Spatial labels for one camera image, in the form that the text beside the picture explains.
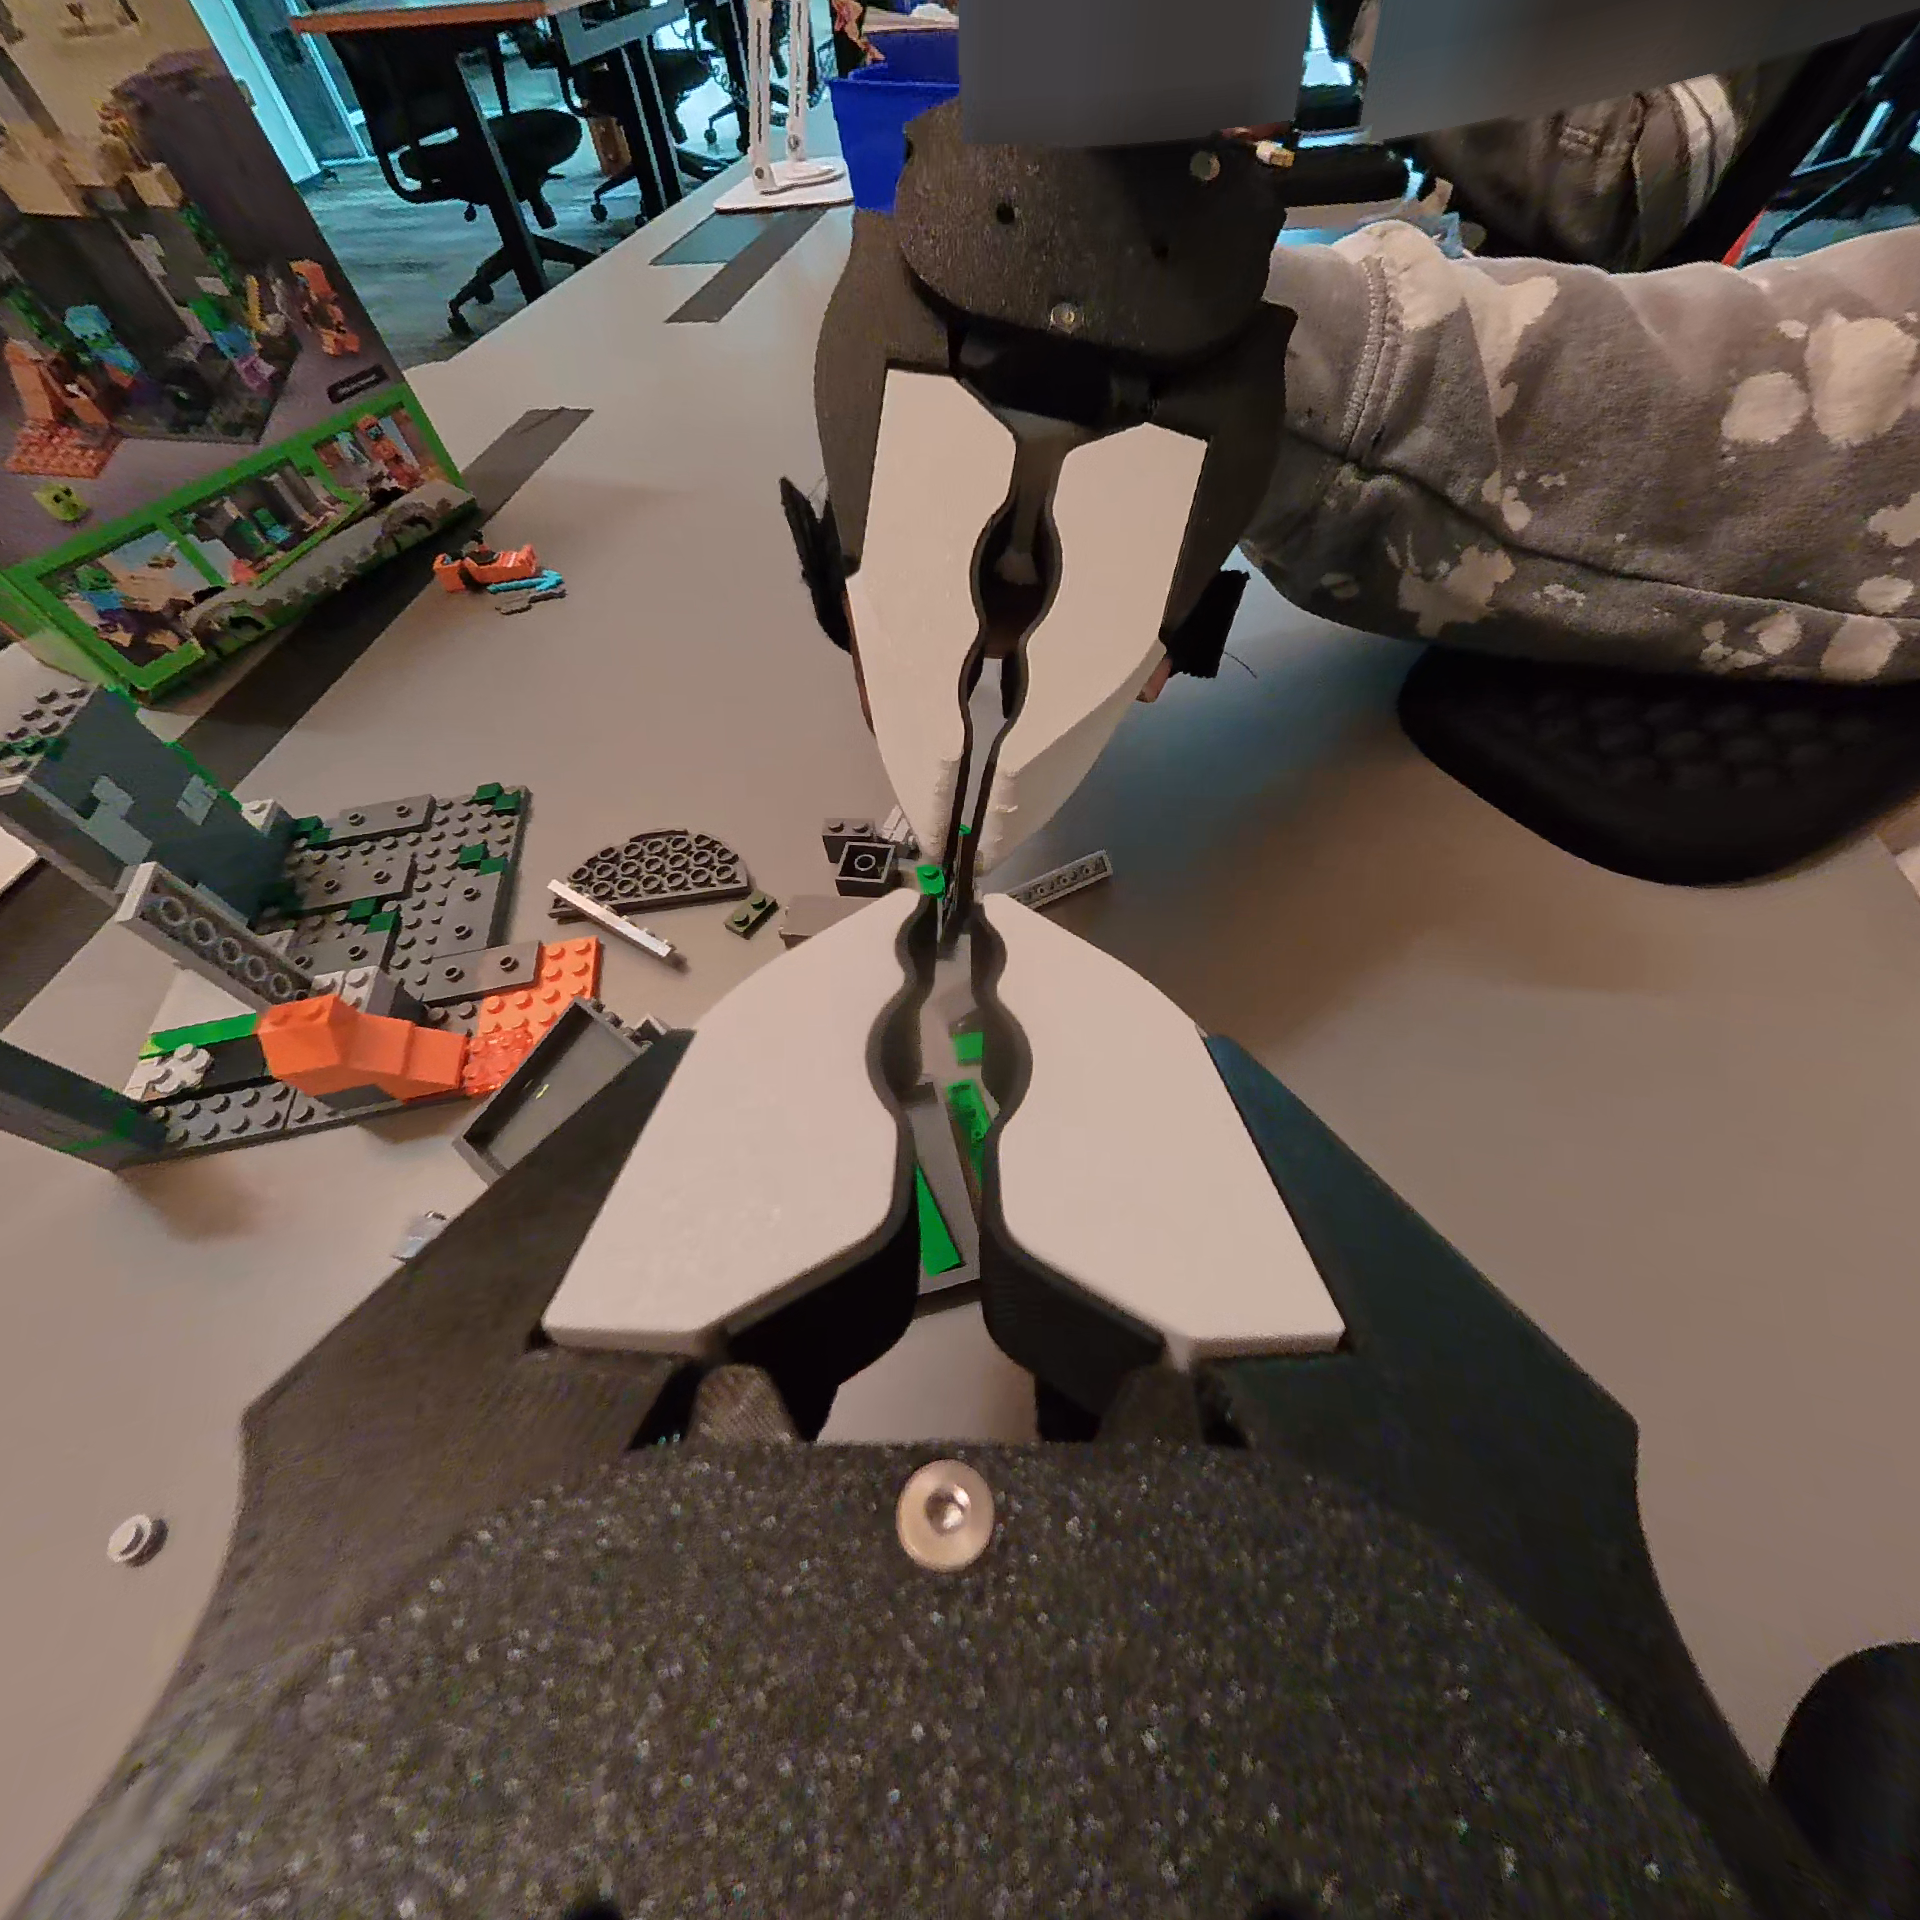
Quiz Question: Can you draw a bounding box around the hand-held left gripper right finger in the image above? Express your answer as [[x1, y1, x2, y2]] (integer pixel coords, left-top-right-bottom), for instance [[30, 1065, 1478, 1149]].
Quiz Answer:
[[962, 892, 1350, 1382]]

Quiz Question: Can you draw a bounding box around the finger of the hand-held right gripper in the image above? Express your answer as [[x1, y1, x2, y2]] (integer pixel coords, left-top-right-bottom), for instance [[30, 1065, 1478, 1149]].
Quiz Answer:
[[847, 370, 1038, 895], [967, 404, 1222, 877]]

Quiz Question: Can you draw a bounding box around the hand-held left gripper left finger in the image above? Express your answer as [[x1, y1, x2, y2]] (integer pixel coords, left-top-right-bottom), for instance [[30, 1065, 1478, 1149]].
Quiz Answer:
[[543, 892, 944, 1372]]

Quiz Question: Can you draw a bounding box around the person's right forearm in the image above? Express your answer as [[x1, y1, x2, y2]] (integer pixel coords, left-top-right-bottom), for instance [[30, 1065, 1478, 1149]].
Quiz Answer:
[[1248, 212, 1920, 692]]

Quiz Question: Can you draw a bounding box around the orange lego plate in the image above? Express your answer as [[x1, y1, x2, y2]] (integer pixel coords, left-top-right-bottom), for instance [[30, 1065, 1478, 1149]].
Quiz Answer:
[[452, 936, 601, 1086]]

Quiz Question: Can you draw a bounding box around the thin light grey lego plate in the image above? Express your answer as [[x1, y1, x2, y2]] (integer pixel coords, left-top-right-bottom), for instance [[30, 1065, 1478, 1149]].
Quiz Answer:
[[548, 877, 679, 963]]

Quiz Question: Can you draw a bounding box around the dark grey half-round lego plate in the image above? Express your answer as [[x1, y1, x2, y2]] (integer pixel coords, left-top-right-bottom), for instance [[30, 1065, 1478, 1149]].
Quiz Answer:
[[565, 833, 757, 912]]

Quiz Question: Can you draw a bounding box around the orange lego slope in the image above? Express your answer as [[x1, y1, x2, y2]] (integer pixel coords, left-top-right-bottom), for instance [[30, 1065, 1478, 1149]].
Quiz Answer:
[[254, 997, 467, 1101]]

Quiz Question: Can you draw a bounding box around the grey lego baseplate build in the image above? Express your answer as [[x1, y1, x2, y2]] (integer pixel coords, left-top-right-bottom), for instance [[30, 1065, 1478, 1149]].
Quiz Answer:
[[0, 692, 536, 1171]]

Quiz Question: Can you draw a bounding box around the lego set box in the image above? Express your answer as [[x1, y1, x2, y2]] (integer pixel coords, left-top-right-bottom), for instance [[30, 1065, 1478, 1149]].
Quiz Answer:
[[0, 0, 478, 699]]

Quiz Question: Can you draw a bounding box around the blue storage bin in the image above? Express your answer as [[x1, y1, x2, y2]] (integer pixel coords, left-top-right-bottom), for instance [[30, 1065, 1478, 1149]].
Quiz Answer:
[[832, 28, 963, 219]]

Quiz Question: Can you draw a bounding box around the black office chair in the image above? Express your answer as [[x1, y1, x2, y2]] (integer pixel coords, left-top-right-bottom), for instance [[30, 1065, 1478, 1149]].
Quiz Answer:
[[347, 15, 588, 288], [585, 0, 738, 219]]

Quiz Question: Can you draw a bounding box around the dark grey lego window frame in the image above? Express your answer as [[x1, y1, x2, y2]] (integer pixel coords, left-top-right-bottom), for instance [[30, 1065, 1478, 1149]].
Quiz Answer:
[[459, 998, 647, 1187]]

